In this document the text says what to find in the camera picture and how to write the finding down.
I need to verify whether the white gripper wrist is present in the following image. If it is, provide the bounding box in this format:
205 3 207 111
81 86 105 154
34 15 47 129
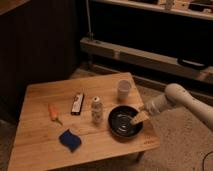
130 95 167 125

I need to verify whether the long wooden bench beam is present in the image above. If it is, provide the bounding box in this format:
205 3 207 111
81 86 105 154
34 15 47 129
80 37 213 84

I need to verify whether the wooden table leg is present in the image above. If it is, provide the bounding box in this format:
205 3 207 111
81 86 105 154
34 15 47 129
135 152 145 163

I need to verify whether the orange carrot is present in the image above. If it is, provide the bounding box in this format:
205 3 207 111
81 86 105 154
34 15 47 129
48 104 62 125

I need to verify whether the black cable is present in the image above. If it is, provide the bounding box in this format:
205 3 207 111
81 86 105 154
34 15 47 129
201 150 213 171

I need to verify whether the black and white box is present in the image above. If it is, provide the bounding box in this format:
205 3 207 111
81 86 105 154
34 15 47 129
71 93 84 115

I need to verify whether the white plastic cup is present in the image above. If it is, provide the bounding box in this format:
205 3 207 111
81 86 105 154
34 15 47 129
117 80 131 100

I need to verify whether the blue sponge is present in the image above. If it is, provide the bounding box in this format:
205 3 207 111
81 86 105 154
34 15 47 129
59 130 82 152

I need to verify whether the black handle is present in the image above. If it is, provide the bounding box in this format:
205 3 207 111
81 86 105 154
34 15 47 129
177 58 209 70

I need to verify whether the small white bottle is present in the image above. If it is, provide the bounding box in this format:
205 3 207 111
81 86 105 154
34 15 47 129
91 96 103 124

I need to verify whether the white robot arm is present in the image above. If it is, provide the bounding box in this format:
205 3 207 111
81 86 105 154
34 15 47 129
130 83 213 132

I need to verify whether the upper wooden shelf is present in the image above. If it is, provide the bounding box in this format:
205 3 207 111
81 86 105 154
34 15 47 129
92 0 213 21

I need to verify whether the metal pole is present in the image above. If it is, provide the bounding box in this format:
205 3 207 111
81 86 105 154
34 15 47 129
86 0 93 41

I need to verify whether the dark ceramic bowl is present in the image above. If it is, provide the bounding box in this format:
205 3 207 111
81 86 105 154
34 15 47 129
108 105 143 138

